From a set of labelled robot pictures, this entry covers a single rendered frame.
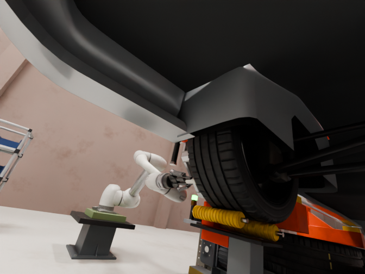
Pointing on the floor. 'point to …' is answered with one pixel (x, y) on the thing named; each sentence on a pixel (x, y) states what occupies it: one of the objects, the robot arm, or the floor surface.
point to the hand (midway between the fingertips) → (192, 180)
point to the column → (200, 254)
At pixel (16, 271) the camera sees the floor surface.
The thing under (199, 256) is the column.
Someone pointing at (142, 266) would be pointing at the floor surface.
